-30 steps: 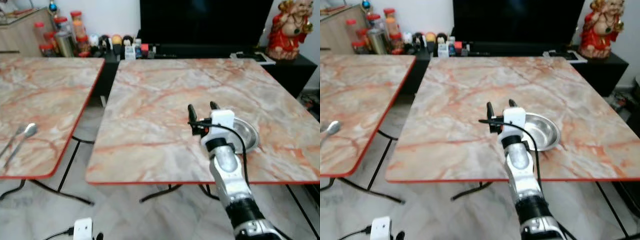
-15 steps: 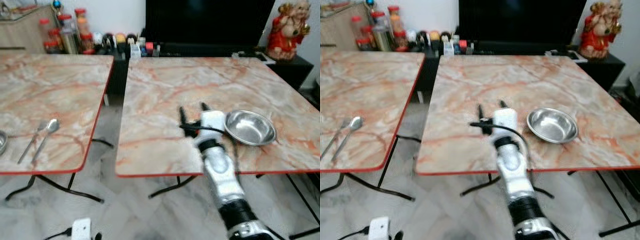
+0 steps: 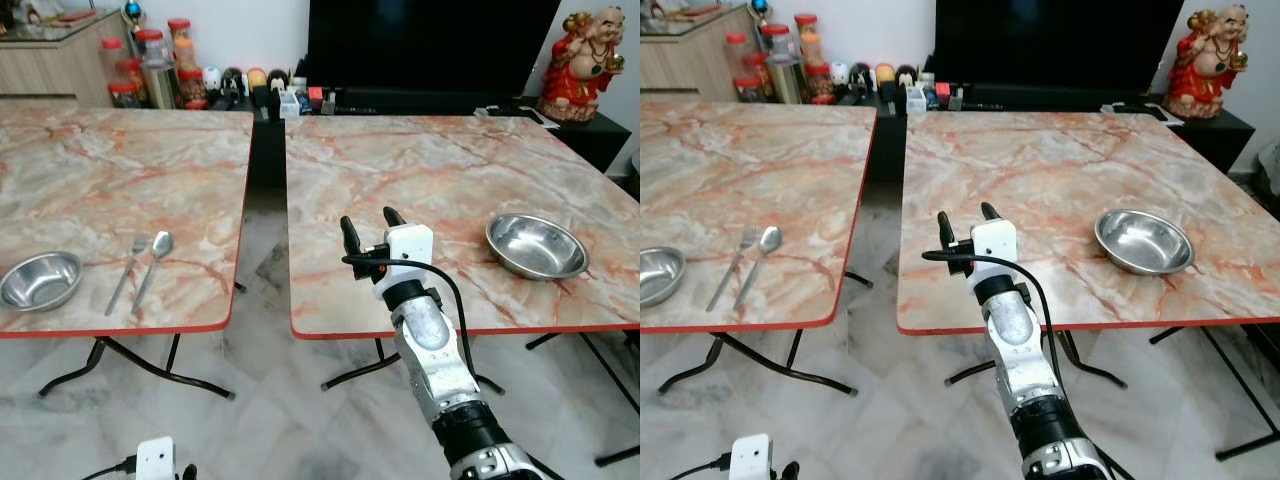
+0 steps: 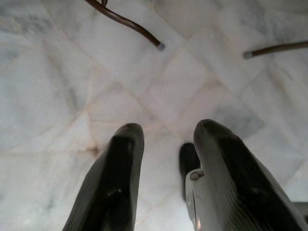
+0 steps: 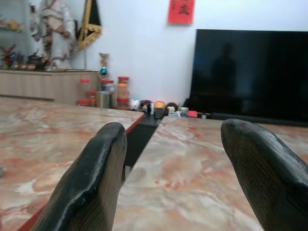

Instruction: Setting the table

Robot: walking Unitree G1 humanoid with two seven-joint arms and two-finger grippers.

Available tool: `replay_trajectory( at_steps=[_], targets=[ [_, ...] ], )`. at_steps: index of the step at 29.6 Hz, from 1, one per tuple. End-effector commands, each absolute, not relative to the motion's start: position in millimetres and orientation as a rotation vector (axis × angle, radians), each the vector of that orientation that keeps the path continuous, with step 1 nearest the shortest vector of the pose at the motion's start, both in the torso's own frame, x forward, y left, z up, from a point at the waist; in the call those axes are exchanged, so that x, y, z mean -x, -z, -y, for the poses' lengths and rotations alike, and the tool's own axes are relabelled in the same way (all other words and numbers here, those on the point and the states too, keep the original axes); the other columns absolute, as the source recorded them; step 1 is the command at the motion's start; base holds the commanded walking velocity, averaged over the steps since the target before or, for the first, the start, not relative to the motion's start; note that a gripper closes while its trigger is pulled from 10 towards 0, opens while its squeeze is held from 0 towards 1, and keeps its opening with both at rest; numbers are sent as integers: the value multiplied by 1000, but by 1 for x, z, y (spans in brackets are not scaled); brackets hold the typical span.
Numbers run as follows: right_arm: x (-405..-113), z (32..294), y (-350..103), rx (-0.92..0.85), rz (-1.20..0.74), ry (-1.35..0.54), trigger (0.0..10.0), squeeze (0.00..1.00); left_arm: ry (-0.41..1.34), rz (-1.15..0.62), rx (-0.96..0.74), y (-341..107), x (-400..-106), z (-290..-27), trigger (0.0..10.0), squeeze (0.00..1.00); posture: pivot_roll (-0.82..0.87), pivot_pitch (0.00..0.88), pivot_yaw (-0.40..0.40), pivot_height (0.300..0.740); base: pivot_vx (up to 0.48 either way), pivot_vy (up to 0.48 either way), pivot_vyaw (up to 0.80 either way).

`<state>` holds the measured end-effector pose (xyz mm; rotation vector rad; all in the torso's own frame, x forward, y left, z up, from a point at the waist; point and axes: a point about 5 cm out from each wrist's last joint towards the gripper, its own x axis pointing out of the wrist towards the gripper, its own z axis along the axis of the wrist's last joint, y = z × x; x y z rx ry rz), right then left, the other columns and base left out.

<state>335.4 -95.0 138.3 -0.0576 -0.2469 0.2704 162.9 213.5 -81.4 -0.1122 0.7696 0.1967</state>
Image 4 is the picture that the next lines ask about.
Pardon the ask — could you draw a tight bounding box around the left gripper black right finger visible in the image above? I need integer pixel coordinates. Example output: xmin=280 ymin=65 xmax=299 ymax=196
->
xmin=193 ymin=118 xmax=308 ymax=231

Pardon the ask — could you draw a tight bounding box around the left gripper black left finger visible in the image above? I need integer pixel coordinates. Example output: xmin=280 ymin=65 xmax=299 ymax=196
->
xmin=62 ymin=123 xmax=145 ymax=231

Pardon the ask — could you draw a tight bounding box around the brown metal chair leg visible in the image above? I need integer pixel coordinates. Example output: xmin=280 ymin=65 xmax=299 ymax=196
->
xmin=243 ymin=40 xmax=308 ymax=59
xmin=84 ymin=0 xmax=166 ymax=51

